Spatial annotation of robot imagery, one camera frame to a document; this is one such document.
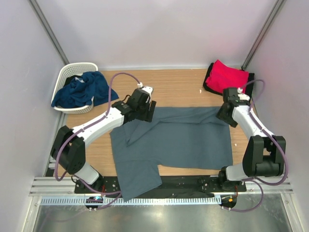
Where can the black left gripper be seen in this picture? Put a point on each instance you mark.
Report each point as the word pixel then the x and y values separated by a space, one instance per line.
pixel 147 115

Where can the right wrist camera housing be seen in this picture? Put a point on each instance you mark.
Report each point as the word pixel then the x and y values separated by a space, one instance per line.
pixel 242 96

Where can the folded black t shirt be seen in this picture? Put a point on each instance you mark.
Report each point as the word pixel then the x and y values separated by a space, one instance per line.
pixel 251 84

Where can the grey-blue t shirt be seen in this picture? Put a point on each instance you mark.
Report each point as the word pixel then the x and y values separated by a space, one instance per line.
pixel 181 137

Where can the aluminium frame rail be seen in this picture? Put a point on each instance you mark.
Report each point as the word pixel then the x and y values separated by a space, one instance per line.
pixel 48 186

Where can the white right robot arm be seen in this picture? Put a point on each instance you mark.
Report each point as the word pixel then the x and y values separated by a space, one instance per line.
pixel 265 152

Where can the folded pink t shirt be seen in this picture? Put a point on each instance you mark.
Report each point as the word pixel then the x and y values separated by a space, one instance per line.
pixel 227 77

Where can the black garment in basket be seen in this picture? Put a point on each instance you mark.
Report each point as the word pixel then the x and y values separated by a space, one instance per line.
pixel 73 81

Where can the left aluminium corner post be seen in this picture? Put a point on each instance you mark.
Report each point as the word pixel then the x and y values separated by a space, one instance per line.
pixel 46 26

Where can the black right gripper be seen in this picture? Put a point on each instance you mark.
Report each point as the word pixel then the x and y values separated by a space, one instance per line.
pixel 220 115

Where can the left wrist camera housing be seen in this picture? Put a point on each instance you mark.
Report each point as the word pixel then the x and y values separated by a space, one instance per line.
pixel 148 89

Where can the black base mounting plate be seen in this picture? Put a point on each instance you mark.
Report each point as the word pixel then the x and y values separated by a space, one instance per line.
pixel 171 187

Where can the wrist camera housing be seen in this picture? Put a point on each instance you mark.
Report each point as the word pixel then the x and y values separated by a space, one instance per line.
pixel 242 96
pixel 148 89

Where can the aluminium corner post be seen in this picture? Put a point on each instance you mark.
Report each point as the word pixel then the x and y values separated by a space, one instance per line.
pixel 271 17
pixel 46 26

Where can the white slotted cable duct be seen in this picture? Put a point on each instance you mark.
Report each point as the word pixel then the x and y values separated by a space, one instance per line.
pixel 96 200

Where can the navy blue t shirt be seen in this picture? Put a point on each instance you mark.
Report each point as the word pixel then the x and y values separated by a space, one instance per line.
pixel 94 90

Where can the right aluminium corner post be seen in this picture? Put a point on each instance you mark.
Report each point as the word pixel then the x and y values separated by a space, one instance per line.
pixel 271 17

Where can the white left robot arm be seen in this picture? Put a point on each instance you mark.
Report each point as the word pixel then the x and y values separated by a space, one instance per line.
pixel 70 145

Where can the white perforated laundry basket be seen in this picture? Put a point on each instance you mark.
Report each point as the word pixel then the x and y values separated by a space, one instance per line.
pixel 67 71

